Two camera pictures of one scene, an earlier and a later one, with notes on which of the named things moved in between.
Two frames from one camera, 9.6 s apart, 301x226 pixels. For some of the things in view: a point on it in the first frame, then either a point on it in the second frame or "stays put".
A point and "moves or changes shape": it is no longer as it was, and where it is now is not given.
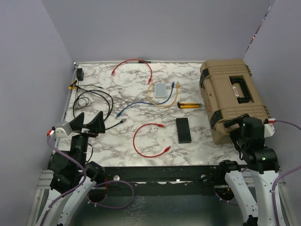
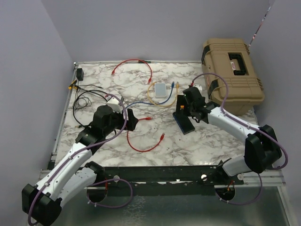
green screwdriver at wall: (148, 61) stays put
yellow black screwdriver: (70, 87) stays put
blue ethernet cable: (164, 100) stays put
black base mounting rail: (179, 180) stays put
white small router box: (160, 90) stays put
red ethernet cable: (160, 125) -> (147, 118)
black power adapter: (80, 74) stays put
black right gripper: (239, 119) -> (180, 100)
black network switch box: (183, 130) moves or changes shape
